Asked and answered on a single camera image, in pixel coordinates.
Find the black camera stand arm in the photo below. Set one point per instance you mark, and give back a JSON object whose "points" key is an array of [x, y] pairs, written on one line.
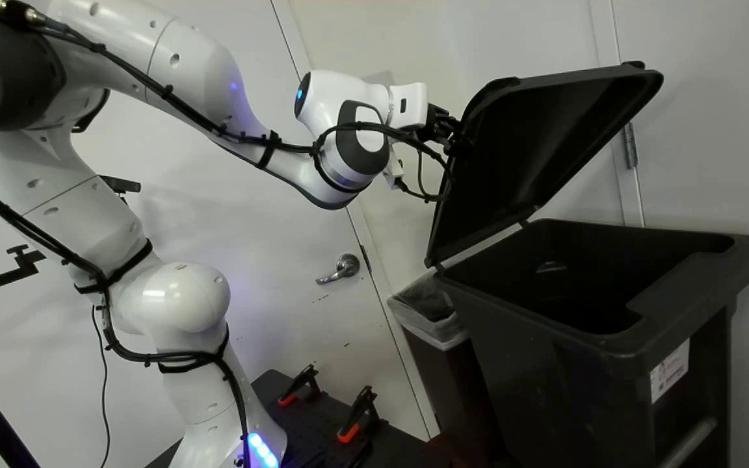
{"points": [[6, 272]]}

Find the black exterior camera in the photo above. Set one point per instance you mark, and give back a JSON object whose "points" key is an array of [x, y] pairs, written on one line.
{"points": [[124, 186]]}

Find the grey door hinge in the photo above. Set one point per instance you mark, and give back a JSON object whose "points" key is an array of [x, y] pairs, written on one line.
{"points": [[633, 151]]}

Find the black bin lid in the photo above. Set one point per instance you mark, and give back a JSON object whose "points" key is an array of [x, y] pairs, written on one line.
{"points": [[532, 143]]}

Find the large black trash bin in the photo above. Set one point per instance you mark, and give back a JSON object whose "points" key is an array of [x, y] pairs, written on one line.
{"points": [[583, 346]]}

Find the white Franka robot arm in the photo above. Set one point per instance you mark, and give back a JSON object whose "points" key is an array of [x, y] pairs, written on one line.
{"points": [[175, 300]]}

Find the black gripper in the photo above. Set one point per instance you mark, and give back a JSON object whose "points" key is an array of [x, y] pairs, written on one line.
{"points": [[440, 123]]}

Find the white label on bin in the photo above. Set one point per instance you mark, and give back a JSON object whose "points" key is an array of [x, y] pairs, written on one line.
{"points": [[669, 372]]}

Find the small bin with grey rim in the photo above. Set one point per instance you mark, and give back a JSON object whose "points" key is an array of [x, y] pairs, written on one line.
{"points": [[430, 325]]}

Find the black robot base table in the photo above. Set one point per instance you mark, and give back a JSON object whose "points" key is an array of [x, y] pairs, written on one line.
{"points": [[314, 432]]}

